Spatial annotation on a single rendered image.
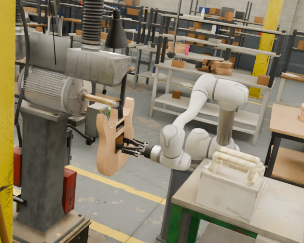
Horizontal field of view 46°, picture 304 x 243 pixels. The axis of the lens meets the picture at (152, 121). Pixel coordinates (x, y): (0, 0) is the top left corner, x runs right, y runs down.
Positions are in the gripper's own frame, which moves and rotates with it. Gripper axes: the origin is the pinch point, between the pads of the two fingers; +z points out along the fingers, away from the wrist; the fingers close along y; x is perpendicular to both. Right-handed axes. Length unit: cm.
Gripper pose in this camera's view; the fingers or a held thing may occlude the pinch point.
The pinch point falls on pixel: (119, 142)
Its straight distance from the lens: 199.3
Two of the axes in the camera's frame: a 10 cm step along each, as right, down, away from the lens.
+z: -9.0, -2.4, 3.5
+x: 0.6, -8.9, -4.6
